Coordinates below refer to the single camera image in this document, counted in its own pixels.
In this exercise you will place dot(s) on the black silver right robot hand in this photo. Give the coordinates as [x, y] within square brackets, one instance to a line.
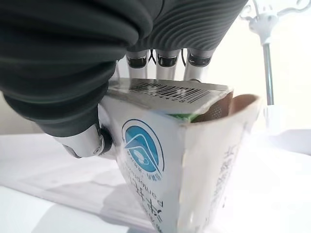
[60, 60]

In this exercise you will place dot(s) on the white blue medicine box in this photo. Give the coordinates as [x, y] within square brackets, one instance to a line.
[206, 157]

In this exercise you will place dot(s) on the metal IV pole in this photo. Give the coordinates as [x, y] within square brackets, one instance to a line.
[268, 72]

